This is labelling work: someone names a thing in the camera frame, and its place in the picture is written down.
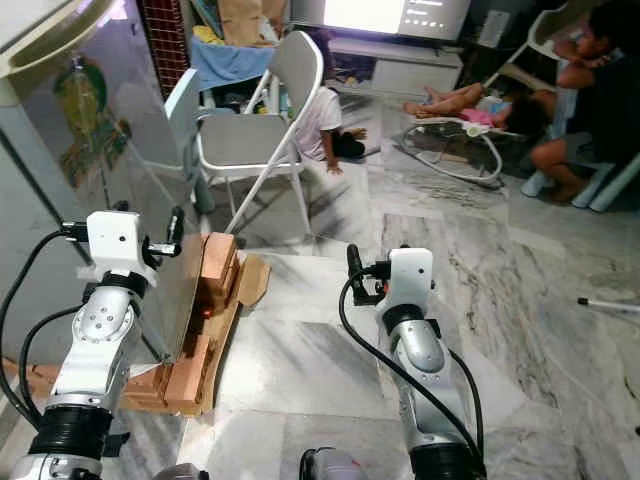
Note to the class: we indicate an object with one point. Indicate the silver fridge door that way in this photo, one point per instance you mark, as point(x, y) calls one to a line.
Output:
point(150, 160)

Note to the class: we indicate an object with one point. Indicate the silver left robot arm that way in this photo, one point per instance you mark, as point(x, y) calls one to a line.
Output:
point(95, 350)

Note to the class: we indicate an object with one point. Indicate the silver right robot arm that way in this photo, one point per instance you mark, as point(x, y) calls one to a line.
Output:
point(425, 390)

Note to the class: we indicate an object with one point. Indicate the grey fridge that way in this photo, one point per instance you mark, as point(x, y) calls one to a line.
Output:
point(25, 210)

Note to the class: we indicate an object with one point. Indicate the stacked wooden blocks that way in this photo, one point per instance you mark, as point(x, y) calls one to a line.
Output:
point(220, 265)

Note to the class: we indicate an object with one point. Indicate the brown cardboard sheet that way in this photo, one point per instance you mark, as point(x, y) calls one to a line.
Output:
point(253, 280)

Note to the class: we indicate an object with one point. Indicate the green yellow door sticker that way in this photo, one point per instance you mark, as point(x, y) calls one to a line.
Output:
point(85, 110)

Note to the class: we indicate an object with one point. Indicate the grey folding chair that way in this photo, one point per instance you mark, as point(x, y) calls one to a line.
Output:
point(245, 140)

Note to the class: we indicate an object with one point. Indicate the white baby bouncer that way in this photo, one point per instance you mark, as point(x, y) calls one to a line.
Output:
point(450, 150)

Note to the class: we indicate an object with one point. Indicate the child in pale shirt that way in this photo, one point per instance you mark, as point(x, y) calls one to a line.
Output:
point(325, 115)

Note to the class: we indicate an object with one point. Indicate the red brick pillar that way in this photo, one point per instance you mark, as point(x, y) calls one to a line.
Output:
point(163, 40)

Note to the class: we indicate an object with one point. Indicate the blue cloth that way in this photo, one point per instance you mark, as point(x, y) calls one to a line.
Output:
point(230, 62)

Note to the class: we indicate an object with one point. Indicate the robot right leg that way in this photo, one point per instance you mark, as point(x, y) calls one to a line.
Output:
point(340, 466)

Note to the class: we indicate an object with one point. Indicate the robot leg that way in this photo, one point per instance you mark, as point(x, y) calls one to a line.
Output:
point(340, 466)
point(182, 473)

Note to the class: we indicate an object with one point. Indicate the yellow toy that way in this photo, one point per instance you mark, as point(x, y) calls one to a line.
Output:
point(205, 34)

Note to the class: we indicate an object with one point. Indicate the lying baby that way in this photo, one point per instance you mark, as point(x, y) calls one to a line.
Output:
point(455, 98)

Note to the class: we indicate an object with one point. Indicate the white television stand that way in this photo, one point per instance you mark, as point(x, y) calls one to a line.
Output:
point(400, 70)

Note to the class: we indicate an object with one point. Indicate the brown paper bag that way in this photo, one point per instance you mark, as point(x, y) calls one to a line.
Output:
point(253, 18)

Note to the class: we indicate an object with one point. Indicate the robot left leg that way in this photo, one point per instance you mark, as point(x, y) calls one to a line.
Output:
point(182, 473)

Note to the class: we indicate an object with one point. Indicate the white stick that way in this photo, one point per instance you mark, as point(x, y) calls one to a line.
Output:
point(610, 304)

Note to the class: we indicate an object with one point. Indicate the pale blue plastic stool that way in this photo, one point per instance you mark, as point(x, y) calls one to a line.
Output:
point(605, 185)

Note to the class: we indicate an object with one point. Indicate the television screen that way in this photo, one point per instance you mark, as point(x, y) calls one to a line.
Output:
point(390, 15)

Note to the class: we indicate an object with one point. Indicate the person in dark shirt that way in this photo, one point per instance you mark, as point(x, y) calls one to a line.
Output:
point(605, 100)

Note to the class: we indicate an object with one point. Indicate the white plastic chair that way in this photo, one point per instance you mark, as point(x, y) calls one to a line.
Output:
point(545, 25)

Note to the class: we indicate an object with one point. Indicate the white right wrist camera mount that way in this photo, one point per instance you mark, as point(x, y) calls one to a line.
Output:
point(410, 278)

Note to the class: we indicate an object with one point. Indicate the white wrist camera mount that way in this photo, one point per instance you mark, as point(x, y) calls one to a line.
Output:
point(115, 245)
point(410, 278)

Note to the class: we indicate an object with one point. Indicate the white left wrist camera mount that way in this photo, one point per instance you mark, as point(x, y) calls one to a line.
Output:
point(115, 245)

